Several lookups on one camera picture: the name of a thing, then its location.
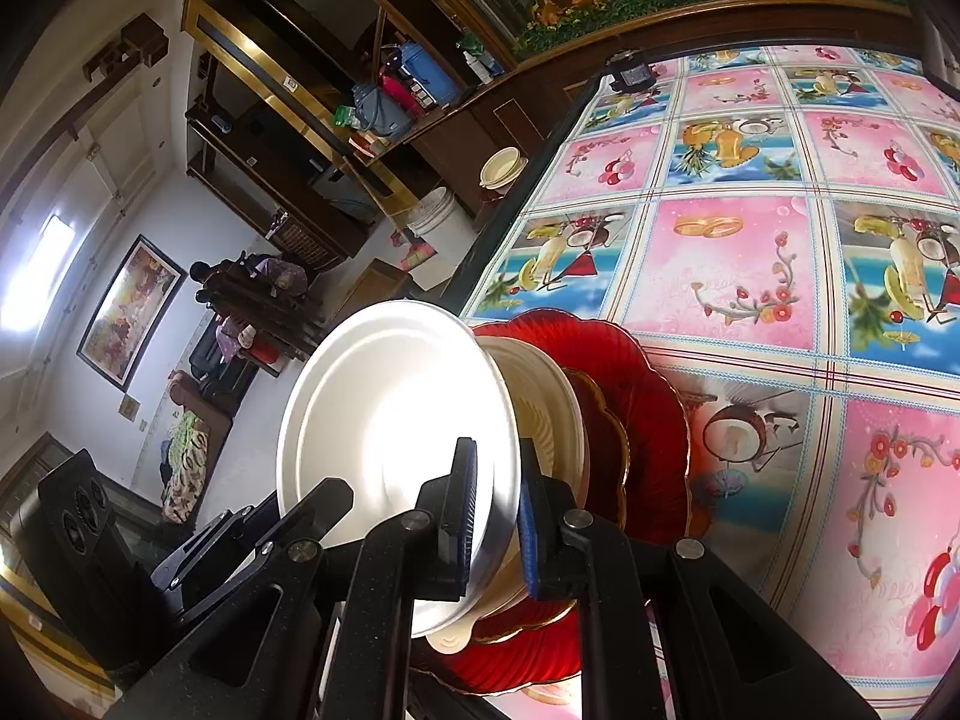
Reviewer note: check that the white plastic bucket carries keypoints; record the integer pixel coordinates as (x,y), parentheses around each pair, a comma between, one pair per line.
(441,214)

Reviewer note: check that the large red scalloped plate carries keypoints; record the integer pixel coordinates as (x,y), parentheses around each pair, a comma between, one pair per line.
(660,450)

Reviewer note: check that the beige plastic bowl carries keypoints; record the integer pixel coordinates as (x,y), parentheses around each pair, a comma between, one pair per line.
(450,643)
(540,405)

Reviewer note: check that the small red scalloped plate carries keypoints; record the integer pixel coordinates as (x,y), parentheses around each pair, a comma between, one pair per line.
(600,450)

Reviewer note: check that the printed pink blue tablecloth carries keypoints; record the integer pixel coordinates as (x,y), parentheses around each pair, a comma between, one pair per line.
(750,277)

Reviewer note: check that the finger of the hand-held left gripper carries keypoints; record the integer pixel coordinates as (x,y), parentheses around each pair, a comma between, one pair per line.
(300,517)
(264,519)

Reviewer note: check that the red thermos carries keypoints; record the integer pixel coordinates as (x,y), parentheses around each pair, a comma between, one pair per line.
(394,86)

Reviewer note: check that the blue thermos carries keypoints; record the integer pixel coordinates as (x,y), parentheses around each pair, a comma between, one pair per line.
(427,73)

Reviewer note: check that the wooden hexagonal stool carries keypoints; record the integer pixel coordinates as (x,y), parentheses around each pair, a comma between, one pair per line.
(371,283)

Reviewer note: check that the stacked small beige bowls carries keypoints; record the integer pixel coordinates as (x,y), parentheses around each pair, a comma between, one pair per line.
(501,169)

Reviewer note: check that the sofa with printed blanket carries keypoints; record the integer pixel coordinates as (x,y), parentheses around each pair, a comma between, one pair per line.
(191,457)

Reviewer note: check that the framed painting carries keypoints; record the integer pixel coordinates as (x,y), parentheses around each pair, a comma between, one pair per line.
(131,311)

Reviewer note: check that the pink slippers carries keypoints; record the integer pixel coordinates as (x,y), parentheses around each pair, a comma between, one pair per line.
(418,251)

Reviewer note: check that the small black device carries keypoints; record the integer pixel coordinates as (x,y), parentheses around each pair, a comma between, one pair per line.
(630,71)

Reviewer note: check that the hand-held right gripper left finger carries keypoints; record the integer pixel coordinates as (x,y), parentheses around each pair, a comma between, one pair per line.
(459,510)

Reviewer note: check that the wooden chair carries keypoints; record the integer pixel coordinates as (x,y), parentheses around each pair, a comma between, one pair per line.
(262,322)

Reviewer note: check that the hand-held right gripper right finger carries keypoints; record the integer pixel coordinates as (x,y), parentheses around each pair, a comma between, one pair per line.
(536,525)

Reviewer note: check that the wooden display cabinet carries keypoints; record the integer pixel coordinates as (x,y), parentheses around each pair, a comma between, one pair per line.
(495,120)

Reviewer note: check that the white disposable bowl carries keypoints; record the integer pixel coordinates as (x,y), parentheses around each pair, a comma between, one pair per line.
(375,405)
(450,615)

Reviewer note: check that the green packet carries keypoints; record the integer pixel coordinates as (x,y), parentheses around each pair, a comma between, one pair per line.
(345,116)

